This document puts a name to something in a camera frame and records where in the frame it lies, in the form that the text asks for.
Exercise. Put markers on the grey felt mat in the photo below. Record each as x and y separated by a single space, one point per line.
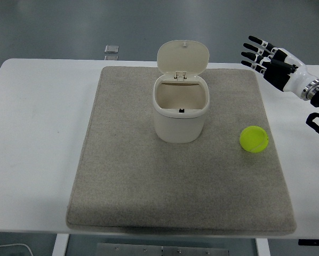
148 173

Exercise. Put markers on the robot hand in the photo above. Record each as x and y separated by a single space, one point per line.
295 74

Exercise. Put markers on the cream bin with flip lid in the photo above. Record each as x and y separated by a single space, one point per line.
178 128

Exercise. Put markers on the white table leg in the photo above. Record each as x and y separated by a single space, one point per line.
60 246
262 248

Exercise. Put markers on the silver floor plate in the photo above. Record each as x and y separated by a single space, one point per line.
111 57
111 48

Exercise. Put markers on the yellow-green tennis ball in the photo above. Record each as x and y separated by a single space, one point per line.
254 139

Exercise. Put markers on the black table control panel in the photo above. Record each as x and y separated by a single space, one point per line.
314 242

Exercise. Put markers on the grey metal plate with screws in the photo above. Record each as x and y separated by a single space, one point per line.
148 250

